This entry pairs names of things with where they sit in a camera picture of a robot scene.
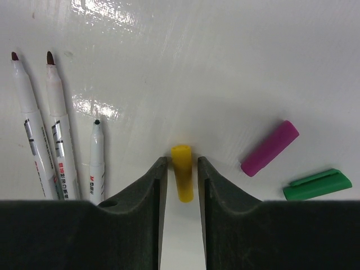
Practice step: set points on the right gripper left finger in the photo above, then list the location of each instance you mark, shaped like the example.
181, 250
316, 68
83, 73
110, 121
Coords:
123, 232

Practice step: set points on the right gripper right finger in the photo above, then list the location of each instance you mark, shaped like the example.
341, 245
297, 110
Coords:
241, 232

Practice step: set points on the yellow pen cap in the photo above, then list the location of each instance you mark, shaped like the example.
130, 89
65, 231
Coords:
181, 157

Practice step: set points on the green-end white marker pen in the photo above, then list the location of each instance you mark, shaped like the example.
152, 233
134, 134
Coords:
97, 165

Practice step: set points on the red-end marker pen middle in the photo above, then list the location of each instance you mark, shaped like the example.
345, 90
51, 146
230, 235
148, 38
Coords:
61, 133

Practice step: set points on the green pen cap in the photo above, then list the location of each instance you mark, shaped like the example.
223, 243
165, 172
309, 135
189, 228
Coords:
316, 185

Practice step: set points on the purple pen cap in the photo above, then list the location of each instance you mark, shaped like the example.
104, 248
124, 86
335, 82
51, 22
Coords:
270, 148

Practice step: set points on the purple-end white marker pen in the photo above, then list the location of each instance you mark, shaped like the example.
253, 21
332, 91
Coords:
35, 131

